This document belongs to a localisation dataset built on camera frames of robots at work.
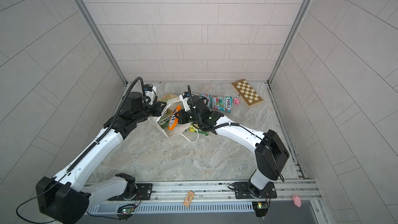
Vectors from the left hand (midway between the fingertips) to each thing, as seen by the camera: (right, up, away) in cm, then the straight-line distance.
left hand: (169, 101), depth 75 cm
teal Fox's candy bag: (+29, -3, +27) cm, 40 cm away
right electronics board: (+43, -47, -7) cm, 64 cm away
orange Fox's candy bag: (+2, -9, 0) cm, 10 cm away
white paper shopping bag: (+3, -15, +8) cm, 17 cm away
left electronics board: (-16, -45, -11) cm, 49 cm away
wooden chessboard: (+46, +5, +33) cm, 57 cm away
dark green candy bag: (-6, -11, +12) cm, 18 cm away
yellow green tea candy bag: (+10, -16, +14) cm, 24 cm away
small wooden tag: (+10, -43, -6) cm, 45 cm away
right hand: (+2, -7, 0) cm, 8 cm away
